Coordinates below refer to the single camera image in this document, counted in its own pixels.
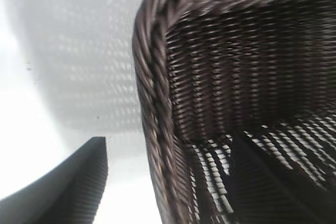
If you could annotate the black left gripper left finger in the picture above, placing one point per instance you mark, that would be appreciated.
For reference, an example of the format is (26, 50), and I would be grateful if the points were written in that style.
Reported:
(65, 190)

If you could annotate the dark brown woven basket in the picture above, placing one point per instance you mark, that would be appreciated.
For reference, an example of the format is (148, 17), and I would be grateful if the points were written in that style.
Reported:
(210, 77)

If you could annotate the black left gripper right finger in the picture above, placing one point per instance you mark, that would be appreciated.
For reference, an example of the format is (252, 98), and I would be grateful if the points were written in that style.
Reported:
(267, 195)

